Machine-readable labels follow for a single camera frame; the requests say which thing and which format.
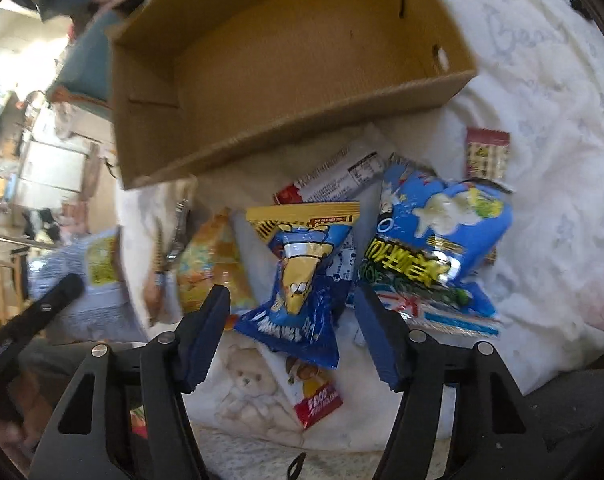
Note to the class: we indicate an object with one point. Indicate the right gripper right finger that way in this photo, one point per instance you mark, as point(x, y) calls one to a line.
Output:
point(495, 435)

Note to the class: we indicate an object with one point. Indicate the blue popcorn snack bag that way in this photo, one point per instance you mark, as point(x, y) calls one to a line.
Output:
point(431, 234)

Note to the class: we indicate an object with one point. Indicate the white grey striped snack bag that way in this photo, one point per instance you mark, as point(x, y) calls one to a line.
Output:
point(104, 310)

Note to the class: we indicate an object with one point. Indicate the white red barcode snack bag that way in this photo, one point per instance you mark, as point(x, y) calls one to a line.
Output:
point(342, 175)

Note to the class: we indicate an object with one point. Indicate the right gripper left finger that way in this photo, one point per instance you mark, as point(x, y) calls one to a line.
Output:
point(123, 415)

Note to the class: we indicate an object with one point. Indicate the blue red striped snack packet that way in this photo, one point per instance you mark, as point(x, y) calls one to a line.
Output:
point(432, 309)

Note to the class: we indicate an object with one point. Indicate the white bear print bedsheet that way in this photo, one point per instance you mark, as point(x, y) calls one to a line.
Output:
point(540, 78)

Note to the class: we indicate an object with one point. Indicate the red white small snack packet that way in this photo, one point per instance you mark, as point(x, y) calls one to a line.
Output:
point(309, 390)

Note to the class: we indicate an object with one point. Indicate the small red candy packet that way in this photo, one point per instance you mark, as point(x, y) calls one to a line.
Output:
point(487, 153)

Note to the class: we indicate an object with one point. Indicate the blue yellow cartoon snack bag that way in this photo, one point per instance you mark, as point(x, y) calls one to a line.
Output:
point(297, 319)

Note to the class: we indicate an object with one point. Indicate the open cardboard box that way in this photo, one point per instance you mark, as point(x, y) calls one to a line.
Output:
point(198, 83)

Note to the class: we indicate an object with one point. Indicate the orange yellow chip bag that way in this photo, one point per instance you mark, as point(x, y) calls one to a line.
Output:
point(211, 258)

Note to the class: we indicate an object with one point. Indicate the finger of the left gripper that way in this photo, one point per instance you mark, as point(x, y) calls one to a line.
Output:
point(20, 330)

